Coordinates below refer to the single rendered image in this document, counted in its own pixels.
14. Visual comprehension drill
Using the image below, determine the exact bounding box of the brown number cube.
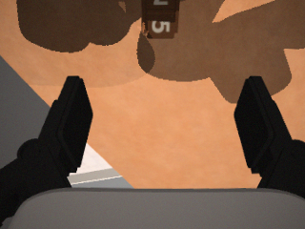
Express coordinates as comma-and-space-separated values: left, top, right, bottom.
146, 10, 175, 39
145, 0, 176, 10

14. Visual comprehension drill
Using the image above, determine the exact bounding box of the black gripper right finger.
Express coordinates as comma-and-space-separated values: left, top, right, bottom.
234, 76, 305, 198

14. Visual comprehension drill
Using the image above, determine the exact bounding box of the brown wooden tray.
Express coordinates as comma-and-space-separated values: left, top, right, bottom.
141, 0, 180, 33

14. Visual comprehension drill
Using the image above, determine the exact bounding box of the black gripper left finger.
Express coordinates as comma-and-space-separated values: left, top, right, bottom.
0, 75, 93, 227

